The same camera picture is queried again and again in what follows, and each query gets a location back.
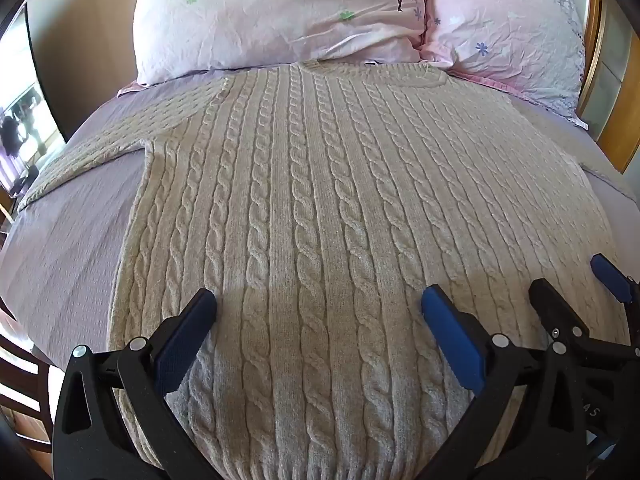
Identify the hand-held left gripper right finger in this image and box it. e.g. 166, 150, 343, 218
420, 284, 590, 480

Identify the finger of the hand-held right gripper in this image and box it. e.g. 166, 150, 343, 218
590, 253, 640, 307
528, 277, 597, 357

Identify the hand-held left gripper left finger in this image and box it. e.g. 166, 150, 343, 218
52, 287, 221, 480

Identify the beige cable knit sweater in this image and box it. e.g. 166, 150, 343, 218
17, 59, 633, 480

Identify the lilac bed sheet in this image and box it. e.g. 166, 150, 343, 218
0, 67, 640, 376

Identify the wooden headboard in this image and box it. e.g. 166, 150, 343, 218
527, 0, 640, 177

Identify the dark wooden furniture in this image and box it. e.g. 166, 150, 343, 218
0, 302, 55, 477

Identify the dark framed screen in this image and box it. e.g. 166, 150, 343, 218
0, 4, 69, 197

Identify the pink floral pillow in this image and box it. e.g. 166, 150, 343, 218
419, 0, 590, 130
132, 0, 432, 87

